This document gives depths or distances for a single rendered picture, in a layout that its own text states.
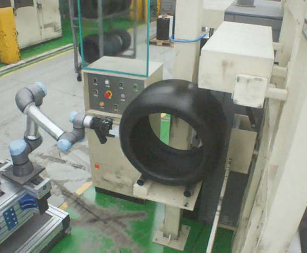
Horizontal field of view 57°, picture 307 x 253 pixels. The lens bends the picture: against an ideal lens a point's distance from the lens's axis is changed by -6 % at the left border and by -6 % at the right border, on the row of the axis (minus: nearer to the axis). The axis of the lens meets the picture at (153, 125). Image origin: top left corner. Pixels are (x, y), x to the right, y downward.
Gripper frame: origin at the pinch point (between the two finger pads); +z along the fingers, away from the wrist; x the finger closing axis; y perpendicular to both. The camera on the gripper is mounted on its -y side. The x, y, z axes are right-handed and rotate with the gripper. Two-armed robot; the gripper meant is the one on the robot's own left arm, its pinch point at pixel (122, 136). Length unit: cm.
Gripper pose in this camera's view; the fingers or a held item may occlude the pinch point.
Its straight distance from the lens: 177.3
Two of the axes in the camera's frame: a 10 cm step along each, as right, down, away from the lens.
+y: 1.4, -8.4, -5.3
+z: 9.3, 2.9, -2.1
